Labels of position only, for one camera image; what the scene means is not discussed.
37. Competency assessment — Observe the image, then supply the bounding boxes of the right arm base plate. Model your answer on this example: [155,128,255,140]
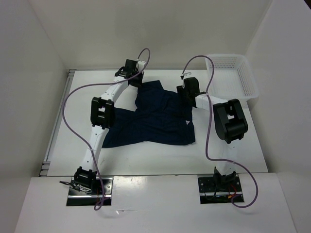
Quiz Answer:
[197,175,244,204]

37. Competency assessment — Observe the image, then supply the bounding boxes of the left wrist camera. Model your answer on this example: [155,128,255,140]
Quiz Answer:
[137,60,146,72]

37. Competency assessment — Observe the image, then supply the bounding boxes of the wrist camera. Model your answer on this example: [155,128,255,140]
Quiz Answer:
[137,60,146,72]
[180,72,192,80]

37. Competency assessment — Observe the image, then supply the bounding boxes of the white plastic basket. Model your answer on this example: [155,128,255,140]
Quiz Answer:
[206,54,259,101]

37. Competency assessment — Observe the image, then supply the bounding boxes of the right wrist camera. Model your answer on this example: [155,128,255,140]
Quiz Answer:
[180,72,192,80]

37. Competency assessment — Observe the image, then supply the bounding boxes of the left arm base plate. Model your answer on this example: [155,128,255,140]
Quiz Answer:
[65,177,113,207]

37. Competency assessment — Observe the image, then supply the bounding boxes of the navy blue shorts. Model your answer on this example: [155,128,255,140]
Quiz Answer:
[103,81,196,148]

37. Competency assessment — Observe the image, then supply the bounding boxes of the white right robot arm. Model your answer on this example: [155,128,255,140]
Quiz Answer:
[177,77,248,191]

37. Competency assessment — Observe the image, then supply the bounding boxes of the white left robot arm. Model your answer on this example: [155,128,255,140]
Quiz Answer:
[74,59,146,194]

